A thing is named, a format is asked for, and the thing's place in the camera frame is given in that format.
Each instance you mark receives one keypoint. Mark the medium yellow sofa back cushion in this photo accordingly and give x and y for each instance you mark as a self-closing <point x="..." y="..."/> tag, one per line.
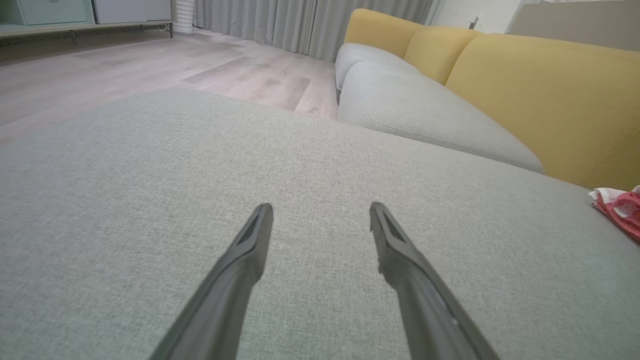
<point x="440" y="50"/>

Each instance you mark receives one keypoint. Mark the large yellow sofa back cushion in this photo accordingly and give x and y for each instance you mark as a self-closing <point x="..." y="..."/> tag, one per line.
<point x="555" y="100"/>

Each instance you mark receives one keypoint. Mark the red and white jersey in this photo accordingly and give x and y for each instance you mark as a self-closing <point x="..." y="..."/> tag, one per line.
<point x="622" y="212"/>

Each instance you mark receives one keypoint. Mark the long grey sofa seat cushion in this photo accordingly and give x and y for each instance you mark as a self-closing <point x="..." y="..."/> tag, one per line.
<point x="430" y="115"/>

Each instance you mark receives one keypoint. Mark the grey pleated curtain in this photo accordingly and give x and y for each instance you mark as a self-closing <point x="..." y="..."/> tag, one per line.
<point x="305" y="25"/>

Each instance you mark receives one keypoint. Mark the low cabinet with pale drawers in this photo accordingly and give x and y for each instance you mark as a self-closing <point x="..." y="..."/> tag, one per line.
<point x="65" y="15"/>

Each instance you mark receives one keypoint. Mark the white ribbed cylinder appliance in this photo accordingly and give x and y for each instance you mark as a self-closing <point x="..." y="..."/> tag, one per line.
<point x="183" y="15"/>

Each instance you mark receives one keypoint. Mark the large grey sofa chaise seat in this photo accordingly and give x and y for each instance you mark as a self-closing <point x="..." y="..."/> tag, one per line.
<point x="150" y="200"/>

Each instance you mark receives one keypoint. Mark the short grey sofa seat cushion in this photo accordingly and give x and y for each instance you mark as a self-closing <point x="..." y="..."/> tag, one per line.
<point x="365" y="57"/>

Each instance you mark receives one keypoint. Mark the grey flat panel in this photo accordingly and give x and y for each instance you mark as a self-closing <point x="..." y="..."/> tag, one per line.
<point x="580" y="25"/>

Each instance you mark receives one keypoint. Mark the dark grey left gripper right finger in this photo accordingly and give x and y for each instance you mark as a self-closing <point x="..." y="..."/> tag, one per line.
<point x="430" y="320"/>

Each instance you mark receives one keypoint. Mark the white wall socket plug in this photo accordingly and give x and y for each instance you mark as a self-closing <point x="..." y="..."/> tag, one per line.
<point x="475" y="22"/>

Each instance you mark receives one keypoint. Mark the small yellow sofa back cushion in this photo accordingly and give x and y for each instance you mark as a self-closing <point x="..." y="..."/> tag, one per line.
<point x="380" y="30"/>

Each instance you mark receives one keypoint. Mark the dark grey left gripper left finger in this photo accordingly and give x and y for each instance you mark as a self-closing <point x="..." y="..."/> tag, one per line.
<point x="220" y="310"/>

